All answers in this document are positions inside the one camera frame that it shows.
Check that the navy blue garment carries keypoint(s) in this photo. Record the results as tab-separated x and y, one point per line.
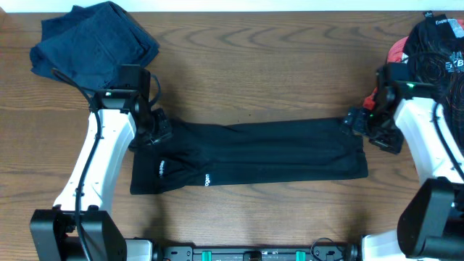
88	44

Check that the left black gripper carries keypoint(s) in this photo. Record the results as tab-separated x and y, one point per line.
165	132

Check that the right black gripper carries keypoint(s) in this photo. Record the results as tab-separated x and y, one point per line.
390	142

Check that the plain black t-shirt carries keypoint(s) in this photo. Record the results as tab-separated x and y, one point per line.
275	152

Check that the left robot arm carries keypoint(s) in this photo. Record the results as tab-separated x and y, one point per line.
79	226

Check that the coral red shirt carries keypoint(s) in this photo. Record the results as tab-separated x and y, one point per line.
396	54

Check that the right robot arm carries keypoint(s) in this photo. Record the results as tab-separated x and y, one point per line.
431	226

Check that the black shirt with orange pattern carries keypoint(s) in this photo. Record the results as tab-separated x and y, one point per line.
436	46

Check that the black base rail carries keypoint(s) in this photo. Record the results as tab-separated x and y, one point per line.
321	250

